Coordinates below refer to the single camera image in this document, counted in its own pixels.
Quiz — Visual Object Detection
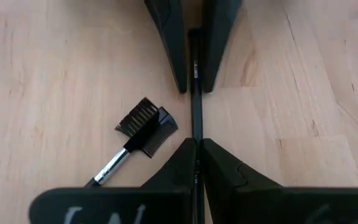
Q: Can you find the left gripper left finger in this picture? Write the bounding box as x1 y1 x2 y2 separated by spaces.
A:
29 138 198 224

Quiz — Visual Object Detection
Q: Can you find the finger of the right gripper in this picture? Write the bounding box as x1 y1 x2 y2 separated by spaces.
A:
201 0 242 93
144 0 189 94

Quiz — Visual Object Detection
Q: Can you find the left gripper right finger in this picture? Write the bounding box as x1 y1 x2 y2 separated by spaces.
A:
202 138 358 224

